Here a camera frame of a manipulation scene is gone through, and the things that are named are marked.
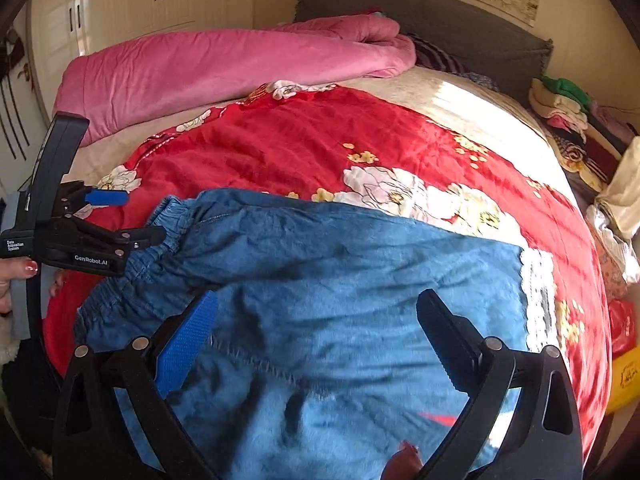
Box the left hand red nails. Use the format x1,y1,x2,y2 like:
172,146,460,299
0,257,66,313

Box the grey headboard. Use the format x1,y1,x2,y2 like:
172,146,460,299
295,0,553,105

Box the cream wardrobe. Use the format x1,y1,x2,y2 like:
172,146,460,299
27,0,254,118

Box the blue denim pants lace trim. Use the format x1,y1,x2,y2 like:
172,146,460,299
74,188,552,479

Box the pink quilt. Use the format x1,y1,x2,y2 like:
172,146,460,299
53,14,416,145

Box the red bag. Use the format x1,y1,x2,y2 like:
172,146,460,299
608,299,637,359

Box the right hand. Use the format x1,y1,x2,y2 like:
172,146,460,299
381,440,423,480

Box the striped pillow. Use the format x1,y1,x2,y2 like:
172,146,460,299
408,32,498,91

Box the yellow box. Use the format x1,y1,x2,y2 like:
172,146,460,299
606,347,640,414

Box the white cloth pile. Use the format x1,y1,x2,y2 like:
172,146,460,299
586,205,639,284

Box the cream curtain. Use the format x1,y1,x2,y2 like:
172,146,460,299
596,136,640,240

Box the red floral bedspread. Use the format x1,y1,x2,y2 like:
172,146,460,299
44,86,611,450

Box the stack of folded clothes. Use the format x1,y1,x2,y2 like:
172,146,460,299
528,76,639,192

